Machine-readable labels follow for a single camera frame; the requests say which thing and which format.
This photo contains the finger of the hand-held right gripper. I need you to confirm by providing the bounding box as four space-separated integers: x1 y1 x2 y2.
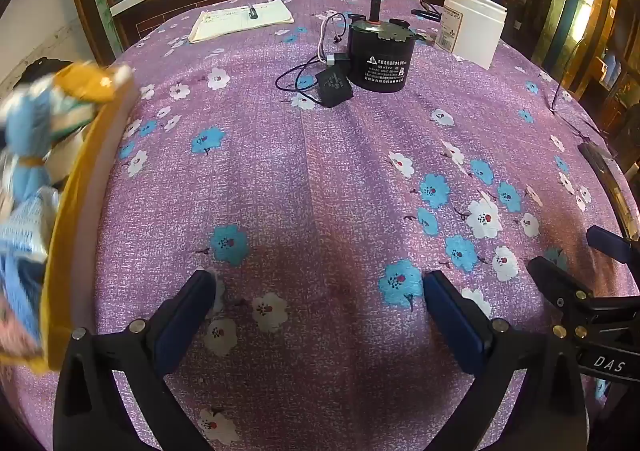
526 256 596 339
586 226 640 266

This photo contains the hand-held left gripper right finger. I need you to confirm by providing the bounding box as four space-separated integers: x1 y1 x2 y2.
422 270 588 451

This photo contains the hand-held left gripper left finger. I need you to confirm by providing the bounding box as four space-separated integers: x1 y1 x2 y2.
52 268 226 451

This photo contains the yellow cardboard box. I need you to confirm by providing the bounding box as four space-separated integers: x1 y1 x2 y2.
0 62 136 374

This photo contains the light blue white packet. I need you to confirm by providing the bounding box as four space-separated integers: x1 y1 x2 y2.
0 188 61 262

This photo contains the purple floral tablecloth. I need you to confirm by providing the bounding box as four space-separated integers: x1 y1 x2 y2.
0 0 640 451

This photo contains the white plastic jar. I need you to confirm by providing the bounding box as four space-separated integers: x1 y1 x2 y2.
435 0 508 70

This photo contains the black capacitor block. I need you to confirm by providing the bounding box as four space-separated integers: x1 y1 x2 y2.
314 62 355 108

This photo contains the black electric motor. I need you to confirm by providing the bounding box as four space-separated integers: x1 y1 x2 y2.
347 0 418 92

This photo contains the small black clip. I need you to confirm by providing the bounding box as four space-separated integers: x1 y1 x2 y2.
411 1 443 22

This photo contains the white notepad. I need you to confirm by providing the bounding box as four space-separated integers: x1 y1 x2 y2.
188 0 296 44

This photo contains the thin motor cable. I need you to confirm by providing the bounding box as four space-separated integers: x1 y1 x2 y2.
276 12 351 94

